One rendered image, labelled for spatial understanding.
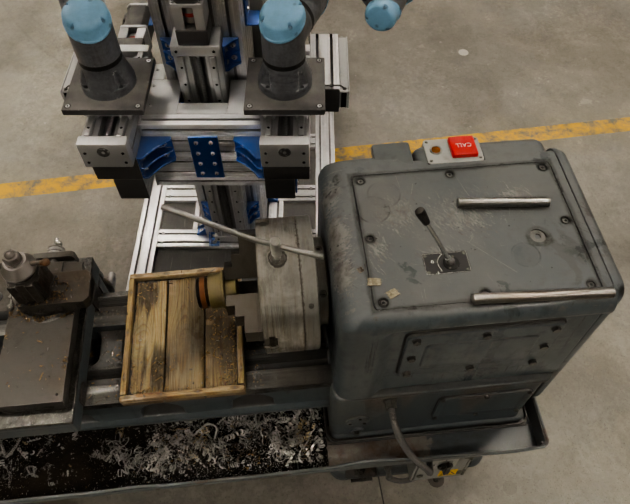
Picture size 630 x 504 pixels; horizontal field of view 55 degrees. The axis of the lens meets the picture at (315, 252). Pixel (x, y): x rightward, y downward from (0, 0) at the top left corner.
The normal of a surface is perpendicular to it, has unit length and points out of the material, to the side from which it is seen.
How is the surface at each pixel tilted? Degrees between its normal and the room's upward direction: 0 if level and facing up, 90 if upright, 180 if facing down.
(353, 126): 0
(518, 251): 0
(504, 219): 0
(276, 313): 54
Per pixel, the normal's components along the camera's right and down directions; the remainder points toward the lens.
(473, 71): 0.00, -0.56
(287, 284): 0.05, -0.05
